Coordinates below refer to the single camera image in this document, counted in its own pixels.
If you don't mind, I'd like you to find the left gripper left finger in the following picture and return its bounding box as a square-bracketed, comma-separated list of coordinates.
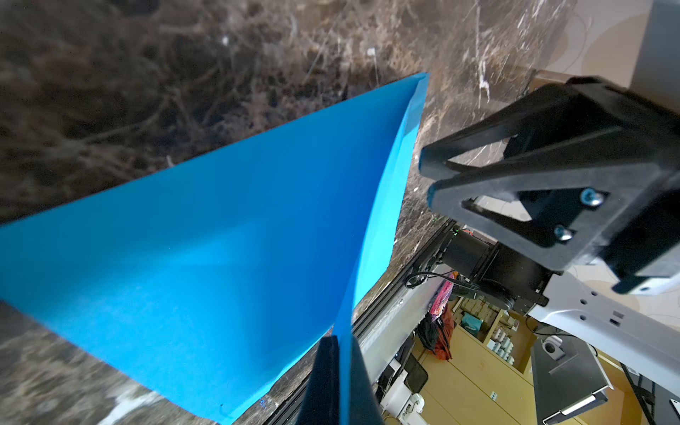
[296, 336, 340, 425]

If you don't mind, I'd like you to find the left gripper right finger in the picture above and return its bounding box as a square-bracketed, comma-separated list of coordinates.
[350, 338, 384, 425]

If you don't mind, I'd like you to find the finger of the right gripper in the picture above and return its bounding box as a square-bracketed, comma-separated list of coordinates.
[419, 77, 638, 181]

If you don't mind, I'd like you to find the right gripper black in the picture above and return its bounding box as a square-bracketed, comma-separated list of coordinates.
[429, 95, 679, 294]

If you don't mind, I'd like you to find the blue paper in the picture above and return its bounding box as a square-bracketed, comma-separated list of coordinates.
[1, 74, 429, 424]

